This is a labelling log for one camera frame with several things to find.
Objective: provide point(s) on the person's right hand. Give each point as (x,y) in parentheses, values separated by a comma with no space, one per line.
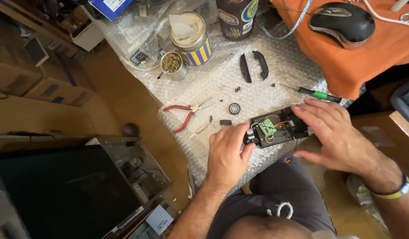
(340,139)

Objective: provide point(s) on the person's left hand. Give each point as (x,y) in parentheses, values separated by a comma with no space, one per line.
(226,159)

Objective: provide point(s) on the black toy car chassis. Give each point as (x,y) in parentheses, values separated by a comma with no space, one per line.
(277,132)

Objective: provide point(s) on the small black plastic block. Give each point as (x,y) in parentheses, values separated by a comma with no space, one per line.
(225,122)

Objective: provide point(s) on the metal tweezers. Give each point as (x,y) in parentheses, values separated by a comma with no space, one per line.
(201,127)

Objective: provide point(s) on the small toy car wheel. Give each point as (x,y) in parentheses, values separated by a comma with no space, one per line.
(234,109)

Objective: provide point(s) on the small copper coil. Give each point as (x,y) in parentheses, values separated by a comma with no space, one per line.
(288,161)

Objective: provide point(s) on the clear plastic bag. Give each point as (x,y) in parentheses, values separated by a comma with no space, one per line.
(360,196)

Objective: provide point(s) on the person's dark grey shorts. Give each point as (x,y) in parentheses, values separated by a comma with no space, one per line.
(290,189)

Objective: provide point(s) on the blue yellow wristband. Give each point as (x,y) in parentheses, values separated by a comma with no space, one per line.
(398,192)

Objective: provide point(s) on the bubble wrap sheet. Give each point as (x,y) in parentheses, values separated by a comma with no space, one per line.
(217,79)

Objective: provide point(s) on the orange cloth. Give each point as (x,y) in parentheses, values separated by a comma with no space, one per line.
(373,63)

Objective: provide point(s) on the white paper label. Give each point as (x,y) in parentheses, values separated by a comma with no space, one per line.
(159,219)

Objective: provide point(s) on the black curved plastic part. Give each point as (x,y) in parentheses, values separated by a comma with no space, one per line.
(262,64)
(245,68)

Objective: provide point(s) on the black round knob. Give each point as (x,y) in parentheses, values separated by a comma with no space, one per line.
(130,130)

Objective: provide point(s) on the metal tin of brass pieces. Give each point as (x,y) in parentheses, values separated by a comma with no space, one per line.
(173,64)

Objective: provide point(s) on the black silver computer mouse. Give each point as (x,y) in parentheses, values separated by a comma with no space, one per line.
(344,23)

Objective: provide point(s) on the yellow blue striped jar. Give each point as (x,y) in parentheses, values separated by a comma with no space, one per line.
(194,43)

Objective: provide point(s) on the small electronic component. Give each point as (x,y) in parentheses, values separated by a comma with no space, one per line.
(139,57)

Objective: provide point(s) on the brown bottle with stickers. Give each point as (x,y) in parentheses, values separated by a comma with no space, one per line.
(236,20)

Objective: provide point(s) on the metal pull tab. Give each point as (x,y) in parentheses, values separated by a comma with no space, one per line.
(408,16)

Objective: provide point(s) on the white plastic rod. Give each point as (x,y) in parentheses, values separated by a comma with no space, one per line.
(399,4)

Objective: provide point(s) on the black computer case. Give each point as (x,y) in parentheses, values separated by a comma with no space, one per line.
(68,192)

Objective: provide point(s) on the white box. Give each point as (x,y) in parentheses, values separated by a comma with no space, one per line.
(88,36)

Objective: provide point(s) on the blue cardboard box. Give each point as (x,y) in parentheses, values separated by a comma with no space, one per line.
(110,7)

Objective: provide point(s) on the stack of cardboard boxes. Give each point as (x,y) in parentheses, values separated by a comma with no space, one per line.
(32,83)

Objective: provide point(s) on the small dark framed panel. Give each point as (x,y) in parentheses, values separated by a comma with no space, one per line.
(37,51)

